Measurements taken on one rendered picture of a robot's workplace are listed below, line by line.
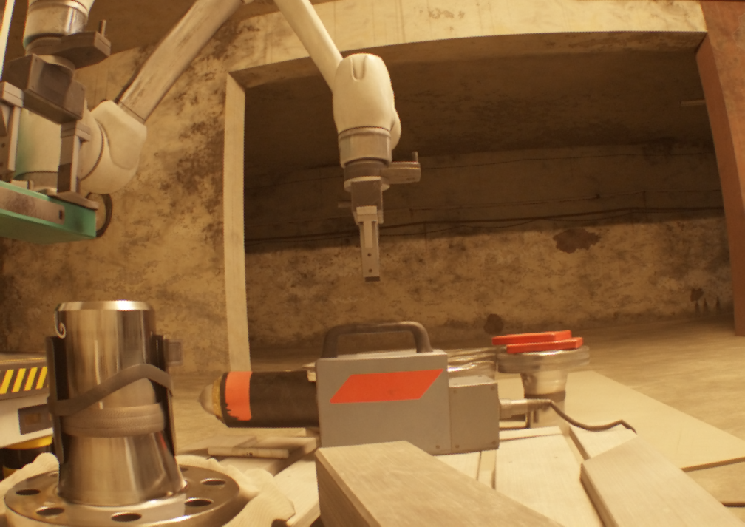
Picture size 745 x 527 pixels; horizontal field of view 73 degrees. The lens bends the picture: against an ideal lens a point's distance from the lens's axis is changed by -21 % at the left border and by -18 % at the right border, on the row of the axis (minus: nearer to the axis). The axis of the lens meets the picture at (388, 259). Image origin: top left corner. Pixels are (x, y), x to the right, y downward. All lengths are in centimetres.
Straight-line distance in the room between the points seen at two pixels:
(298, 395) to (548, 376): 81
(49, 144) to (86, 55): 45
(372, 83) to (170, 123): 421
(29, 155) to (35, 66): 47
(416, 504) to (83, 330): 34
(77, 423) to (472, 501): 37
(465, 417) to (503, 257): 863
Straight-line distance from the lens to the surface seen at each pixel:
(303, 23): 121
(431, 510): 41
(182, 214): 488
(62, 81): 82
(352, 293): 978
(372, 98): 103
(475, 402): 96
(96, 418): 58
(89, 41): 78
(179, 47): 140
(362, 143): 101
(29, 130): 125
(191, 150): 497
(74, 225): 122
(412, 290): 960
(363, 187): 97
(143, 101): 140
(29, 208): 110
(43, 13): 83
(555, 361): 154
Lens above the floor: 36
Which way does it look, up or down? 6 degrees up
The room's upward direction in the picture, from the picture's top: 3 degrees counter-clockwise
